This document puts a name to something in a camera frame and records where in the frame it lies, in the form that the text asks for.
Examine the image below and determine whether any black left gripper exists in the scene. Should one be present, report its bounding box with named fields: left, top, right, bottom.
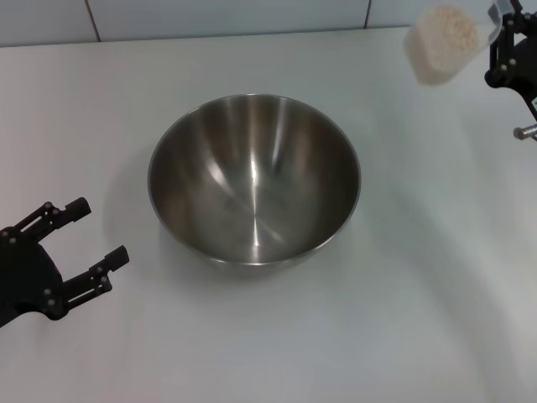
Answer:
left=0, top=196, right=129, bottom=327

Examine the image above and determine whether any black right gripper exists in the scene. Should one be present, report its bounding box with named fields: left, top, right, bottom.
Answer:
left=483, top=0, right=537, bottom=121

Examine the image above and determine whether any white rice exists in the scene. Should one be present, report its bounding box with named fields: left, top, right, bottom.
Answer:
left=405, top=3, right=479, bottom=86

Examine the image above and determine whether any transparent plastic cup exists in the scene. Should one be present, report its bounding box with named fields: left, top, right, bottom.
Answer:
left=404, top=0, right=504, bottom=87

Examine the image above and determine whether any stainless steel mixing bowl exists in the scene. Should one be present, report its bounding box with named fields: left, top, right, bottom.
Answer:
left=146, top=92, right=362, bottom=278

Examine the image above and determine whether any right arm connector cable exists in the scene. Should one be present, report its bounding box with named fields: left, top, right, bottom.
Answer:
left=512, top=123, right=537, bottom=142

